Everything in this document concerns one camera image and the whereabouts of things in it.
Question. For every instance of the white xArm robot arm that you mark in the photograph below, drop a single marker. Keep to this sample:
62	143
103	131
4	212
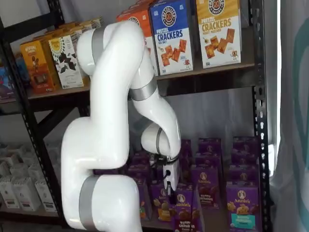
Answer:
106	145

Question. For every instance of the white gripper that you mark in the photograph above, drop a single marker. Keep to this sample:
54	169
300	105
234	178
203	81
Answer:
174	174

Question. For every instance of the purple Annie's box teal patch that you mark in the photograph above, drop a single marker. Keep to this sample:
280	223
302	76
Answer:
245	158
243	205
245	145
243	174

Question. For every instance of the orange cookie box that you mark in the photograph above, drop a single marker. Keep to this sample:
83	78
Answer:
36	67

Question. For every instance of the blue pretzel crackers box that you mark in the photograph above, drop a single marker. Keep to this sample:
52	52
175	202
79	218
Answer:
171	48

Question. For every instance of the orange pretzel crackers box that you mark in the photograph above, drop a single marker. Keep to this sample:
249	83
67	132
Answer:
142	6
135	15

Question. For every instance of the purple Annie's box brown patch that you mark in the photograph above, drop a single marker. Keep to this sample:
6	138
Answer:
205	188
186	212
207	159
209	146

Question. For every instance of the purple Annie's box green patch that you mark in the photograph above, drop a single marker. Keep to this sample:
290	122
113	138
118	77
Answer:
141	158
140	172
144	203

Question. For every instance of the small white carton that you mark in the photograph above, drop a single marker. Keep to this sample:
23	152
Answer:
4	170
36	171
26	195
20	170
9	193
47	198

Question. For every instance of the blue snack package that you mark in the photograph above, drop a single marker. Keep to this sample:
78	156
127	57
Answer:
23	70

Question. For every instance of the purple blue snack box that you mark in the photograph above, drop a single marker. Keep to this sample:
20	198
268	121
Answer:
7	84

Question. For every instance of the yellow pretzel crackers box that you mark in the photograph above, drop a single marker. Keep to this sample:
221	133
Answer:
217	43

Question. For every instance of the Simple Mills bar box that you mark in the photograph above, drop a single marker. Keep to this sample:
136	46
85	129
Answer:
93	24

